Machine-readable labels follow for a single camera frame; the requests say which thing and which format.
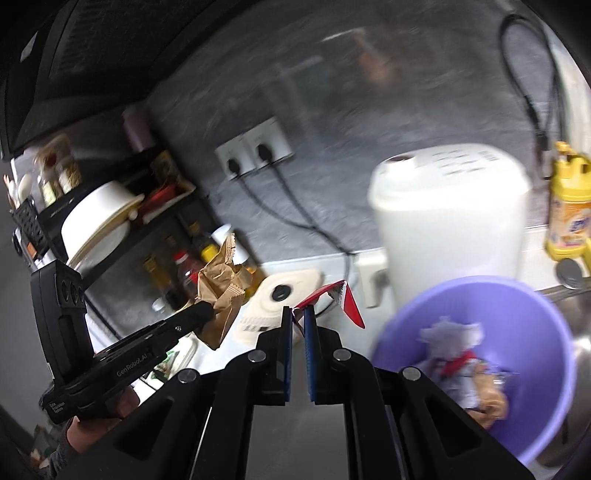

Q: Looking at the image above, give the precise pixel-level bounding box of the white wall socket left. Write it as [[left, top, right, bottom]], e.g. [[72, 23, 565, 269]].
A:
[[214, 135, 256, 180]]

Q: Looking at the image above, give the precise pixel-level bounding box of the dark sauce bottle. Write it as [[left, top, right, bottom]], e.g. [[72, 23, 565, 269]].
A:
[[143, 256, 187, 311]]

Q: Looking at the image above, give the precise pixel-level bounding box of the purple plastic trash bin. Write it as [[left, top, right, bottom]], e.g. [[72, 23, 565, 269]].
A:
[[370, 275, 578, 467]]

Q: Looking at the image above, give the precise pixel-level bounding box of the white wall socket right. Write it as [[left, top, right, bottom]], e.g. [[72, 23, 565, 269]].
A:
[[242, 117, 294, 169]]

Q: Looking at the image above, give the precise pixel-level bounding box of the white bowl on shelf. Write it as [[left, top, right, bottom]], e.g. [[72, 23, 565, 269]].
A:
[[61, 181, 144, 276]]

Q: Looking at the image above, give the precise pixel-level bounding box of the red wrapper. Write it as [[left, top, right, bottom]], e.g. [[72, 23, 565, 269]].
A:
[[291, 280, 366, 329]]

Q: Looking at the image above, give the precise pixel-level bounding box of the black hanging cable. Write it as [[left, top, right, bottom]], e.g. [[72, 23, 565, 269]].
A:
[[498, 13, 567, 181]]

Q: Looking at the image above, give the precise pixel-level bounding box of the yellow cap green label bottle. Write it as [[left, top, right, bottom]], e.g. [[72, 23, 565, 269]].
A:
[[188, 222, 219, 264]]

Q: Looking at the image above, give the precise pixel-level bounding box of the yellow detergent bottle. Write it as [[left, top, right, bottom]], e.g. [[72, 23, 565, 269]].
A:
[[545, 141, 591, 261]]

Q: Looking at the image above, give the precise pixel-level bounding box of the large brown paper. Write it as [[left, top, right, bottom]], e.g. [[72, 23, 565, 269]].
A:
[[195, 247, 250, 350]]

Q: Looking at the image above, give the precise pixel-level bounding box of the small brown paper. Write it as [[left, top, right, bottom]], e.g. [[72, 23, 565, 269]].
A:
[[468, 362, 509, 430]]

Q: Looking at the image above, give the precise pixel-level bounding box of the black kitchen rack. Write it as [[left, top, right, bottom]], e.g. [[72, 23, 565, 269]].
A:
[[11, 147, 214, 286]]

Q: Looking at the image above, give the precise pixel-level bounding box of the red cap oil bottle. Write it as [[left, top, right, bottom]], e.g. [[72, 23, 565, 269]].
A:
[[173, 250, 202, 300]]

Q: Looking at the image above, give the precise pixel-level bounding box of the left hand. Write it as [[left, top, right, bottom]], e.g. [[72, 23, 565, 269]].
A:
[[66, 386, 140, 454]]

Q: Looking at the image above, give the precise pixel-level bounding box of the cream air fryer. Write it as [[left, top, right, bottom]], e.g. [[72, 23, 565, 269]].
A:
[[368, 143, 532, 309]]

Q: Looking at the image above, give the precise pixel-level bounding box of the cream induction cooker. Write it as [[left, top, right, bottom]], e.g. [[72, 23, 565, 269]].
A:
[[230, 268, 324, 345]]

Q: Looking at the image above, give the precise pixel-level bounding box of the white tissue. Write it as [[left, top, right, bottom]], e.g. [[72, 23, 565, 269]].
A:
[[420, 317, 485, 360]]

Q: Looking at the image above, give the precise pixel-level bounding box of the black power cable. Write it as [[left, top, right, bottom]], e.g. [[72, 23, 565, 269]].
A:
[[256, 144, 359, 315], [227, 158, 357, 257]]

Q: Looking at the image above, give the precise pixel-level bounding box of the white cap oil sprayer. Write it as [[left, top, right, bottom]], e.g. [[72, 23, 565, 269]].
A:
[[211, 224, 264, 289]]

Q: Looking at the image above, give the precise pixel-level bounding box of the white wall socket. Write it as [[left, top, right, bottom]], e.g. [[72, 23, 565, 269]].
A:
[[242, 117, 294, 169], [214, 135, 256, 180]]

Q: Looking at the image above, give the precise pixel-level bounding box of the black power cable left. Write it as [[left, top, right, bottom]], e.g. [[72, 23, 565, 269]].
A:
[[227, 158, 357, 257]]

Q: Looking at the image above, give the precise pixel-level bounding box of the black power cable right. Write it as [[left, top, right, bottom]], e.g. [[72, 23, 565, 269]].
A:
[[256, 144, 359, 315]]

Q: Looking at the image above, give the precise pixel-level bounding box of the white plastic container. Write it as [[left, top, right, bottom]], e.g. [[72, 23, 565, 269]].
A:
[[143, 333, 199, 383]]

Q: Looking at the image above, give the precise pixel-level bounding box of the white cap small jar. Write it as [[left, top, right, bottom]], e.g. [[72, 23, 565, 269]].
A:
[[151, 297, 174, 319]]

